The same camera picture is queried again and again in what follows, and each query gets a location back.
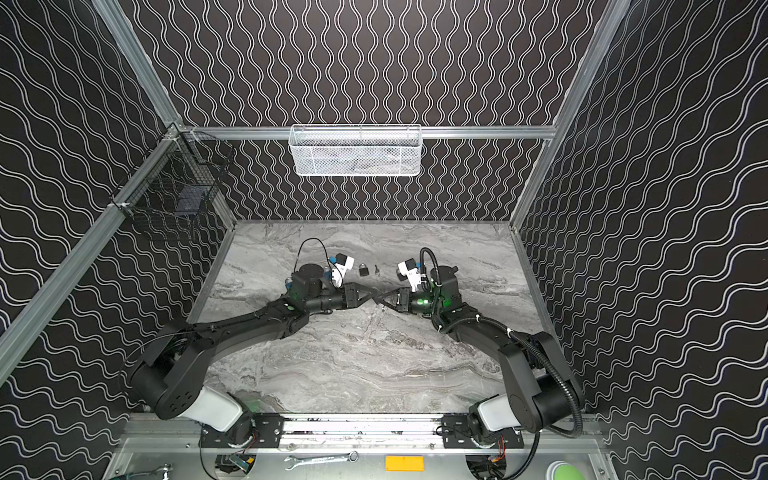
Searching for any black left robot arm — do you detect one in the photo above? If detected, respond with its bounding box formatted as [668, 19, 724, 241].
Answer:
[127, 264, 376, 445]

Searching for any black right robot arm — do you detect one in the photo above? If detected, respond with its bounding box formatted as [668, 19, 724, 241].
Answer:
[375, 265, 584, 445]

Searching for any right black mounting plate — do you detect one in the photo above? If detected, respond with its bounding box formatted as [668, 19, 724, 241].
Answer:
[435, 413, 524, 449]

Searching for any black mounting plate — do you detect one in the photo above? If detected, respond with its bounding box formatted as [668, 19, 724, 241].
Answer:
[200, 413, 286, 449]
[435, 413, 524, 449]

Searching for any silver combination wrench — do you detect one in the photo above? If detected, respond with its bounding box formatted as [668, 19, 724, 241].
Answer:
[284, 451, 360, 471]

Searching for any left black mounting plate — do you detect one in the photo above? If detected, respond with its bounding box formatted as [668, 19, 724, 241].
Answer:
[200, 413, 286, 449]

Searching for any yellow label plate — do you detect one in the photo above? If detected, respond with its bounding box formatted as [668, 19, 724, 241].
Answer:
[385, 455, 425, 473]

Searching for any green round button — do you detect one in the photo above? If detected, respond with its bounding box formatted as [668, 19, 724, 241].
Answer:
[546, 461, 586, 480]

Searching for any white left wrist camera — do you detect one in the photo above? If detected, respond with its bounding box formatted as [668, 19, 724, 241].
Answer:
[329, 253, 355, 288]

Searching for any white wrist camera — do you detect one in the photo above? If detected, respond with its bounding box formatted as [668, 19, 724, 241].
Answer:
[397, 258, 428, 292]
[329, 253, 355, 288]

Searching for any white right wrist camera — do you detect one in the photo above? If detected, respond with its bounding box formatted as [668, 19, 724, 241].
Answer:
[397, 258, 428, 292]

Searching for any thin black camera cable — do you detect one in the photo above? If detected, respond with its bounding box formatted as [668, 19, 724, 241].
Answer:
[293, 237, 330, 271]

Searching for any white wire mesh basket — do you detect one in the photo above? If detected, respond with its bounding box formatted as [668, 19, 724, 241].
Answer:
[288, 124, 424, 177]

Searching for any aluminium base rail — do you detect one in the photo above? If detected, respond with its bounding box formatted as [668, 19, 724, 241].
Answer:
[119, 412, 607, 452]

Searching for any black corrugated cable conduit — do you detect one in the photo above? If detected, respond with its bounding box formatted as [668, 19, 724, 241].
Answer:
[418, 247, 586, 439]

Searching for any black wire mesh basket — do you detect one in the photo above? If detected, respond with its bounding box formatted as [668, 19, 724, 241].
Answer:
[117, 131, 235, 245]

